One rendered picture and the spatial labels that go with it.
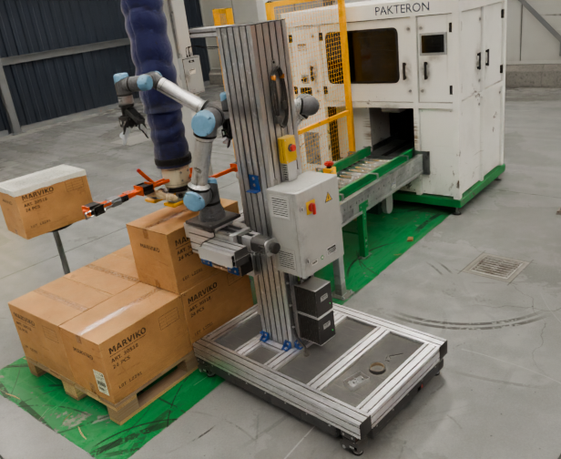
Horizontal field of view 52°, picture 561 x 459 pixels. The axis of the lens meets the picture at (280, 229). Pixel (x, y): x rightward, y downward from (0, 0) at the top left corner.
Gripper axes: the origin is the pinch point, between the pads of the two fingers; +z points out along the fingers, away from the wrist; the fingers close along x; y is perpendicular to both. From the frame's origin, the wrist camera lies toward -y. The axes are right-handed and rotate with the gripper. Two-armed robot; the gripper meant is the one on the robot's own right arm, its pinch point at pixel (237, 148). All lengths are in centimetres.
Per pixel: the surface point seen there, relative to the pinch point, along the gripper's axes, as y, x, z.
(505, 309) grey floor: -101, 131, 130
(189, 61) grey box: -75, -119, -44
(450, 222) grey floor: -225, 32, 130
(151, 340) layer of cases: 87, -4, 91
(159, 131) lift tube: 39.0, -21.3, -19.5
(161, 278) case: 61, -20, 67
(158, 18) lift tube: 30, -14, -81
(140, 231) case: 61, -31, 38
